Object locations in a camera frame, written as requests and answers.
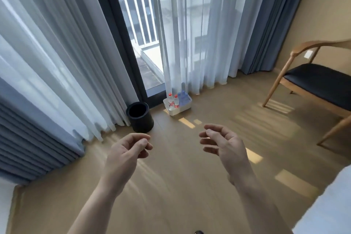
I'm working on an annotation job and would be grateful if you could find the white bed sheet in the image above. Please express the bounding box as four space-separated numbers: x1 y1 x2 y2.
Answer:
292 164 351 234

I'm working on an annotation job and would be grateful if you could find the black seat cushion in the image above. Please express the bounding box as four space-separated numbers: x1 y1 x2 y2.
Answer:
284 63 351 111

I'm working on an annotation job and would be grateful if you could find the person's left hand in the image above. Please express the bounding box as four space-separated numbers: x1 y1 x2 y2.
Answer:
103 133 153 190

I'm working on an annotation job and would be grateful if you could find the white rectangular tray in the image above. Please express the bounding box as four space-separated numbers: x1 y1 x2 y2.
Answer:
163 96 193 116

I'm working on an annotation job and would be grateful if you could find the black round waste bin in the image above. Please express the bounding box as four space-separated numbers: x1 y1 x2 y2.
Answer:
126 102 154 133

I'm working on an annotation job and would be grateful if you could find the black window frame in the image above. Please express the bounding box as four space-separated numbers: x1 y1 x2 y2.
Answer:
86 0 171 109

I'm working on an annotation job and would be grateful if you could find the pleated blue drape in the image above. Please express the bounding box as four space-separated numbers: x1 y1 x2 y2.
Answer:
0 77 86 186

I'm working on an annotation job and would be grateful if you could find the wide white sheer curtain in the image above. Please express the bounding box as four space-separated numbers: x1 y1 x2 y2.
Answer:
0 0 141 143

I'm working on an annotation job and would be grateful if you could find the person's left forearm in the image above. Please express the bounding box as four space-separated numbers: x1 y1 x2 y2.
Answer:
67 183 122 234

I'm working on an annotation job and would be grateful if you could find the person's right forearm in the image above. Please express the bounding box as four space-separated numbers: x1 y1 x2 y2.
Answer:
232 177 294 234

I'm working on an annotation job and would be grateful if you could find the white balcony railing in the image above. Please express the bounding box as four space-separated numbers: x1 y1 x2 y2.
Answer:
122 0 160 48

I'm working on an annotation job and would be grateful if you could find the wooden armchair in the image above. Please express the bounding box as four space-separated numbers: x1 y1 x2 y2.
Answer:
262 39 351 147

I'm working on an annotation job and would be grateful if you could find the person's right hand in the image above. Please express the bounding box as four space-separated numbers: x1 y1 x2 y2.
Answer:
199 124 254 186

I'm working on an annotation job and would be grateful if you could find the narrow white sheer curtain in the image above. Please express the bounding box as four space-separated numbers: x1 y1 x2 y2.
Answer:
148 0 275 96

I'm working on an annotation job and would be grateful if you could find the smooth blue drape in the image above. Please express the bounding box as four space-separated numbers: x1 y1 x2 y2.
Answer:
240 0 315 75

